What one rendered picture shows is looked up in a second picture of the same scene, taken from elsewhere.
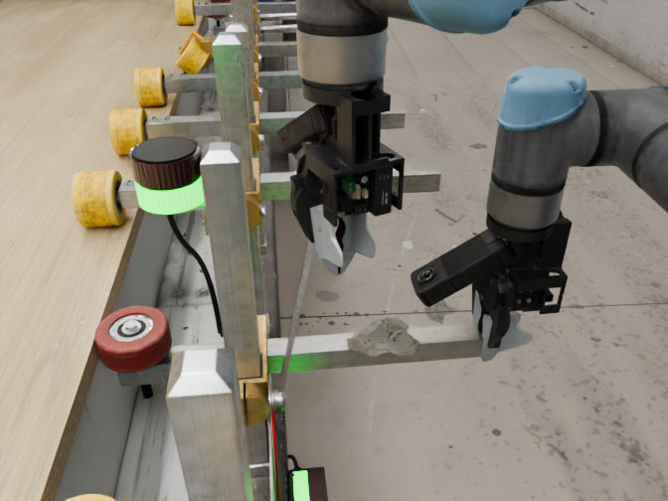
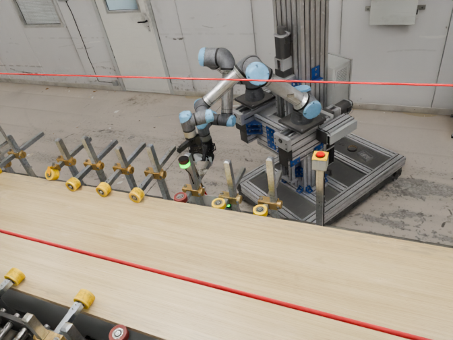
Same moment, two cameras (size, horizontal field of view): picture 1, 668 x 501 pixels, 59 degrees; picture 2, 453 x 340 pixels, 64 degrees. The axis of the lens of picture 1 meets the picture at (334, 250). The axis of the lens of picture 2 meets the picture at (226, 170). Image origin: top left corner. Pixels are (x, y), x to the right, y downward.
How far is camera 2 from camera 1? 1.86 m
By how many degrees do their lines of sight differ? 45
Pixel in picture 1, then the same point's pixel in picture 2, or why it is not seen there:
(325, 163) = (197, 146)
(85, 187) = (137, 192)
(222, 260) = (192, 169)
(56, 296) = (161, 206)
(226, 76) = (152, 151)
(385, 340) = (202, 171)
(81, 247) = (145, 204)
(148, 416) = not seen: hidden behind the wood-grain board
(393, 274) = not seen: hidden behind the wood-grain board
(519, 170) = (205, 133)
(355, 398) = not seen: hidden behind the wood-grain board
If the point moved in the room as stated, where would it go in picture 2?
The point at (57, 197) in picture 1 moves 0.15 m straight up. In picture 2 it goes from (118, 208) to (109, 189)
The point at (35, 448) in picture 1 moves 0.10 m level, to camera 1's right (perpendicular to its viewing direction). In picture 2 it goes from (199, 208) to (207, 196)
